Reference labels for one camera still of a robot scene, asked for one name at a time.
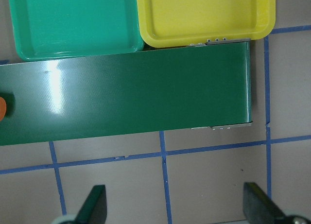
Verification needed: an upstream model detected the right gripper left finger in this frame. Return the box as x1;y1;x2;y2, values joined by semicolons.
73;185;107;224

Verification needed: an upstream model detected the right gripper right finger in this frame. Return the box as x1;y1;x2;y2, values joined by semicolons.
243;182;292;224

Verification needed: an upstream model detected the orange cylinder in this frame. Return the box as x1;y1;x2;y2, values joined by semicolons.
0;97;7;121

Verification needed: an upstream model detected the green conveyor belt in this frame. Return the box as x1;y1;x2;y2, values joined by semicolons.
0;39;252;146

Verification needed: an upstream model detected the green plastic tray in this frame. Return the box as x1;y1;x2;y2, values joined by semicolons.
8;0;144;61

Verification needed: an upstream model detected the yellow plastic tray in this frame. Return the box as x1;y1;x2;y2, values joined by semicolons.
137;0;276;48

